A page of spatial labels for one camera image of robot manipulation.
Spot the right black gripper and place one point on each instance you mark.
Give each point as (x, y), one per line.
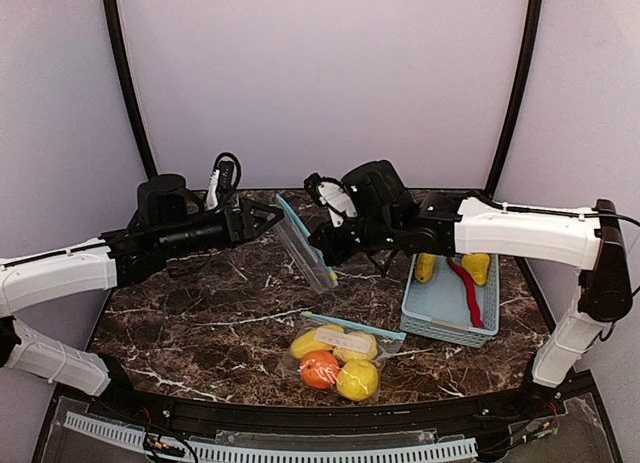
(348, 236)

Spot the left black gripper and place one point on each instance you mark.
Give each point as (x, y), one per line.
(235, 223)

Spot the yellow fruit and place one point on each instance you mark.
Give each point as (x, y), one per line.
(424, 267)

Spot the yellow mango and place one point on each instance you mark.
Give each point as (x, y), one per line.
(306, 343)

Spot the pale yellow potato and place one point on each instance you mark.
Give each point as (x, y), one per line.
(357, 346)

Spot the clear zip bag blue zipper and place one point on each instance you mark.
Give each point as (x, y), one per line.
(389, 345)

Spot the orange fruit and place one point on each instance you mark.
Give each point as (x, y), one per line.
(319, 369)

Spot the round yellow lemon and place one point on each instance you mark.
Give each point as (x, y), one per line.
(358, 380)

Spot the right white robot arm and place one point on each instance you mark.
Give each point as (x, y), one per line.
(371, 210)

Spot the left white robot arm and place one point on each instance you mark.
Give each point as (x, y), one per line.
(170, 222)

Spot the light blue plastic basket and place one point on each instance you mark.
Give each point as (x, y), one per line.
(438, 309)

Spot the red chili pepper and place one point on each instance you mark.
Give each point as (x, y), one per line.
(469, 286)

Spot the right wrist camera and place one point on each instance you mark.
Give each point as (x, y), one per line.
(330, 193)

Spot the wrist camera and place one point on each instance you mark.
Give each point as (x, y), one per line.
(330, 193)
(223, 182)

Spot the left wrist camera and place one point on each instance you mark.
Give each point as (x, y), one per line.
(223, 182)

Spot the black frame post right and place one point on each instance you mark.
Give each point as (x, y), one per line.
(521, 74)

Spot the black frame post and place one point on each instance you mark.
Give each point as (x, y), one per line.
(521, 74)
(127, 87)

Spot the black front table rail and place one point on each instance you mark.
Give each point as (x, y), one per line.
(191, 401)

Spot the slotted grey cable duct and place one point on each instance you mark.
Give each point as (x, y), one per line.
(231, 446)

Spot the black frame post left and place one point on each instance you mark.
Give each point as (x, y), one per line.
(127, 87)

